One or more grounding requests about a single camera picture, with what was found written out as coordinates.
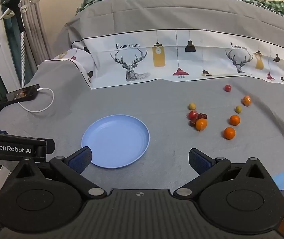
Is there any orange mandarin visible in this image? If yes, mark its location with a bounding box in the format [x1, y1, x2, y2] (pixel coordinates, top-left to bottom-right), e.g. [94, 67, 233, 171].
[223, 127, 236, 140]
[229, 115, 241, 126]

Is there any orange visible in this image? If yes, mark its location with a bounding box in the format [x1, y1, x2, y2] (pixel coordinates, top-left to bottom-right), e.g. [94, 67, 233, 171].
[241, 96, 252, 107]
[195, 118, 207, 131]

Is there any dark red jujube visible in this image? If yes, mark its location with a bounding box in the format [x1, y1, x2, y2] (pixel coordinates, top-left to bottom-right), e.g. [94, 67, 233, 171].
[189, 118, 197, 126]
[197, 113, 207, 119]

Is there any yellow-green fruit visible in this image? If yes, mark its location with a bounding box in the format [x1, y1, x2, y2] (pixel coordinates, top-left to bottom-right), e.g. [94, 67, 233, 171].
[235, 105, 242, 114]
[188, 103, 197, 111]

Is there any light blue plate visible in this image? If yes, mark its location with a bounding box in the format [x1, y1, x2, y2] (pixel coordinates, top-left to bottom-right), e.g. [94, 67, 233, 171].
[81, 114, 150, 169]

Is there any black smartphone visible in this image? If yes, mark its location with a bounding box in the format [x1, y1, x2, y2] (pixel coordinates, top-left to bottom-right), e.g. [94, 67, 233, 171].
[6, 84, 40, 103]

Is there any small red tomato far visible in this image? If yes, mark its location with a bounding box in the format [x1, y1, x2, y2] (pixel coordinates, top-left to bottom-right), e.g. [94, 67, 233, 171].
[224, 85, 232, 92]

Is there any grey printed sofa cover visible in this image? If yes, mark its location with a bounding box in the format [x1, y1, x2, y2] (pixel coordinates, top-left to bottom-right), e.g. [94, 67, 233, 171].
[0, 0, 284, 190]

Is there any grey curtain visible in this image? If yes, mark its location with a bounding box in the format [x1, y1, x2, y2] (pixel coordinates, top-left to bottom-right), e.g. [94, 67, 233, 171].
[22, 2, 52, 73]

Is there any white charging cable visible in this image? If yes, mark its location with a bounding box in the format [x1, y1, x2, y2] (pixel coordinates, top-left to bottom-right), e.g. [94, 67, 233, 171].
[17, 87, 55, 113]

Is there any black handled pole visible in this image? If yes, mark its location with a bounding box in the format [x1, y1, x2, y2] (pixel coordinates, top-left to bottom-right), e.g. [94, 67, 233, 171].
[2, 0, 26, 87]

